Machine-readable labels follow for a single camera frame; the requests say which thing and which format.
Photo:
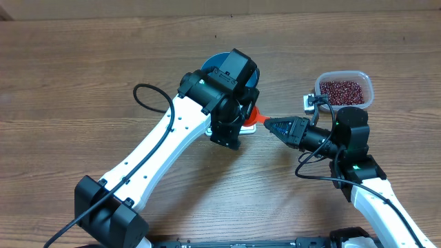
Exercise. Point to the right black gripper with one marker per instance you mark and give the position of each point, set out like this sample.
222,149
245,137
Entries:
296,131

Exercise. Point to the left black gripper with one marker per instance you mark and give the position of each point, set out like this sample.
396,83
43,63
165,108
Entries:
227,136

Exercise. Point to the red scoop with blue handle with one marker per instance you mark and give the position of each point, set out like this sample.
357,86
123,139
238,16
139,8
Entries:
255,117

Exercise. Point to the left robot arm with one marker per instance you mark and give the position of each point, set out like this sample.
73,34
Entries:
218,97

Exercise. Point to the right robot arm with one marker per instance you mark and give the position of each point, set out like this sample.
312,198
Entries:
354,171

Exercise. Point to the white kitchen scale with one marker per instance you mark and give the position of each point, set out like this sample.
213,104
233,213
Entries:
243,131

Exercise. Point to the blue metal bowl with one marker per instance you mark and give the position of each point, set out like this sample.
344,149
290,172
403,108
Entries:
218,59

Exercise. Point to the red beans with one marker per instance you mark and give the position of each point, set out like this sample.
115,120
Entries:
342,92

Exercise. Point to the clear plastic container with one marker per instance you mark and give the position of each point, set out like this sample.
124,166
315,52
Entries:
349,75

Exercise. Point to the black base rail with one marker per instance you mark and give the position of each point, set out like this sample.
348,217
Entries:
346,237

